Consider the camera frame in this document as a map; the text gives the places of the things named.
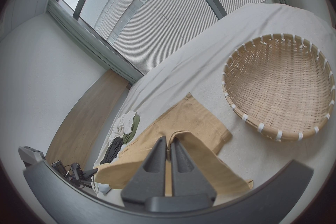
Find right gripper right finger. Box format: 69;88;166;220
171;139;217;198

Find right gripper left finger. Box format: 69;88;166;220
121;136;167;204

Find tan shorts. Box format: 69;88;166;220
94;93;254;196

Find pale grey garment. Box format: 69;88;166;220
93;144;129;196

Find black garment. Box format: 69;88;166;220
100;136;124;165

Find green garment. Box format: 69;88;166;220
123;114;141;145

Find white garment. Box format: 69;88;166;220
108;111;137;145

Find round woven basket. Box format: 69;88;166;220
223;33;336;142

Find window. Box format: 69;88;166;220
54;0;286;82

